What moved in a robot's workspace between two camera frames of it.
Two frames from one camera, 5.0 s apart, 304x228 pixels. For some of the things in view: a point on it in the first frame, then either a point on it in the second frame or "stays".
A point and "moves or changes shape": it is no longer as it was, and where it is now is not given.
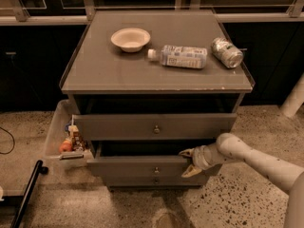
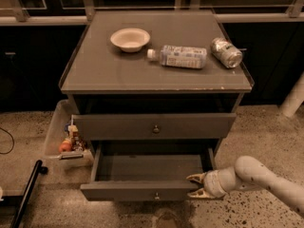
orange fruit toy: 66,146 stays
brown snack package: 76,144 stays
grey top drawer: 153,126 stays
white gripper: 199,158 -> 213,183
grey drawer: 138,158 moves or changes shape
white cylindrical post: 291,105 stays
